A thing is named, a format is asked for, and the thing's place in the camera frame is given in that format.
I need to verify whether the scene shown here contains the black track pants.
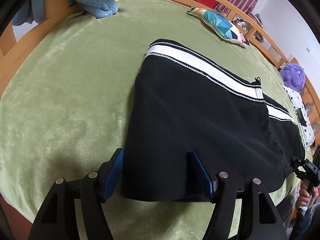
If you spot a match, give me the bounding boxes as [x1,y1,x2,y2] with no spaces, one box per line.
[121,39,305,202]

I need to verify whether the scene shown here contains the person right hand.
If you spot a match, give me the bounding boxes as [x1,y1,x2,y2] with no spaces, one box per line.
[296,182,319,209]

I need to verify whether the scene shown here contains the white black dotted pillow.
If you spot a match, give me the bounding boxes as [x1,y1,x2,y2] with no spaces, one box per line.
[283,86,315,146]

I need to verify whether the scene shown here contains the green fleece bed blanket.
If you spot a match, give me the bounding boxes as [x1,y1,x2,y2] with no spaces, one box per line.
[0,0,313,240]

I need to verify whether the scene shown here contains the purple plush toy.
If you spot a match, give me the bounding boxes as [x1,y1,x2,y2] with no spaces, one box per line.
[279,63,305,92]

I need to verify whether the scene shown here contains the light blue plush blanket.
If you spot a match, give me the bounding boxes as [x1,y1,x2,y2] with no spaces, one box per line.
[12,0,118,26]

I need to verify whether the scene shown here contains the wooden bed frame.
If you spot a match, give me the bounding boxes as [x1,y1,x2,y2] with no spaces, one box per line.
[0,0,320,145]

